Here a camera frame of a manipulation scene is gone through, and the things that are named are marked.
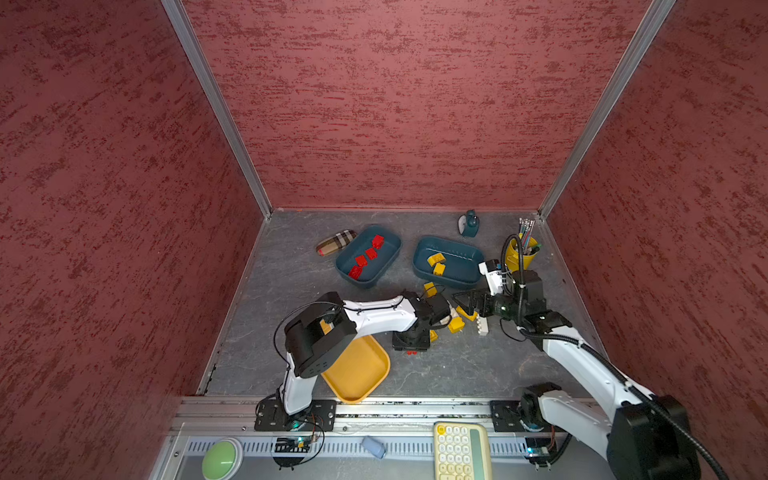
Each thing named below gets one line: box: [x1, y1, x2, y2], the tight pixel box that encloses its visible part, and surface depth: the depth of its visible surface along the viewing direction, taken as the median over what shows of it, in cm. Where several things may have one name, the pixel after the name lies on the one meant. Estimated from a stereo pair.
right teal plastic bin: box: [412, 236, 485, 288], surface depth 107 cm
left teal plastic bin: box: [335, 225, 403, 289], surface depth 108 cm
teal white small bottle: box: [457, 209, 480, 238], surface depth 112 cm
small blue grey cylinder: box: [361, 436, 386, 459], surface depth 71 cm
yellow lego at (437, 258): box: [427, 253, 446, 267], surface depth 106 cm
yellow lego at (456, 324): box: [448, 316, 465, 334], surface depth 91 cm
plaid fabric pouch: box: [316, 229, 358, 256], surface depth 109 cm
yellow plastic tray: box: [321, 335, 391, 404], surface depth 82 cm
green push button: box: [202, 437, 244, 480], surface depth 68 cm
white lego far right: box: [476, 316, 489, 336], surface depth 90 cm
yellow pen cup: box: [506, 237, 538, 274], surface depth 99 cm
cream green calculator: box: [433, 421, 493, 480], surface depth 69 cm
